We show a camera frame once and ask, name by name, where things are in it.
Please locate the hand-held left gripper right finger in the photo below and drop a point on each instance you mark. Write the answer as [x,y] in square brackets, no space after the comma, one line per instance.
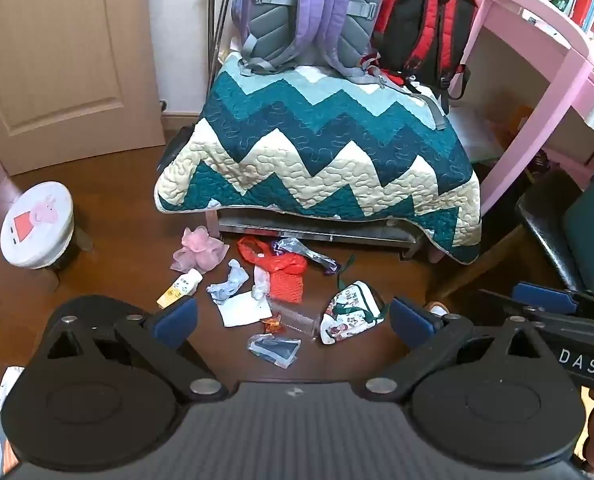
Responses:
[412,327]

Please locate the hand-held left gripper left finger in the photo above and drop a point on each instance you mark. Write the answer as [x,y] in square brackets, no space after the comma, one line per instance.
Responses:
[174,322]

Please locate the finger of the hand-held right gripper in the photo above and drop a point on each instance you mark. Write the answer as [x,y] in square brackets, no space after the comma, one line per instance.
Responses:
[542,296]
[567,322]

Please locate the yellow white tube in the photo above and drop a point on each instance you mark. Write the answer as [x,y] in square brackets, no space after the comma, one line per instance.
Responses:
[179,287]

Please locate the white paper napkin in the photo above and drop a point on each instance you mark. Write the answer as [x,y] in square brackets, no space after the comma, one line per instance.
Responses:
[242,310]

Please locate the pink mesh cloth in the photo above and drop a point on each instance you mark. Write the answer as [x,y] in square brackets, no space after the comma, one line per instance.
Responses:
[199,252]

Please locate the orange candy wrapper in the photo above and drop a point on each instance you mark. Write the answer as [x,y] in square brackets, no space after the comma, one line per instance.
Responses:
[272,325]

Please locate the clear plastic bag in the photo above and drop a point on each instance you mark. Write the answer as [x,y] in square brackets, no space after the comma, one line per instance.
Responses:
[274,350]

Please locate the clear plastic tube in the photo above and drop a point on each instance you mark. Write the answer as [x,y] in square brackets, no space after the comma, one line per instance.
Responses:
[297,321]

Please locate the red mesh bag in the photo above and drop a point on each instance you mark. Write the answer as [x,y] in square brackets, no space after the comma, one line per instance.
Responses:
[287,280]

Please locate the clear purple wrapper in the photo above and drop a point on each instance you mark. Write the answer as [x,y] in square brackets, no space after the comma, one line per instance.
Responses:
[297,247]

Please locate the white pig print stool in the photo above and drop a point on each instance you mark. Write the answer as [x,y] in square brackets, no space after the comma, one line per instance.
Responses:
[32,225]

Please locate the teal cream zigzag quilt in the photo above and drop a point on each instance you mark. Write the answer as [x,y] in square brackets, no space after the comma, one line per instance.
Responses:
[302,160]

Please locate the pink desk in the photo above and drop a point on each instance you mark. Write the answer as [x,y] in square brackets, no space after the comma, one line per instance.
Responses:
[527,85]

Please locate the beige wooden door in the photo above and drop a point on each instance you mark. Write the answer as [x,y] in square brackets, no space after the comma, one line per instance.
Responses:
[52,60]

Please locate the metal tripod stand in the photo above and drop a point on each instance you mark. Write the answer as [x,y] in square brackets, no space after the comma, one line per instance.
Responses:
[216,35]

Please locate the red black backpack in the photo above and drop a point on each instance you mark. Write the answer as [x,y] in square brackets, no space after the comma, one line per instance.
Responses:
[417,20]

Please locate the grey purple backpack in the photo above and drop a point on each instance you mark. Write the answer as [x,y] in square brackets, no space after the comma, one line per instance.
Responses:
[277,10]

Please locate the grey metal frame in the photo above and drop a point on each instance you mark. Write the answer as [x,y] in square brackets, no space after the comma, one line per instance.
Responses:
[327,232]

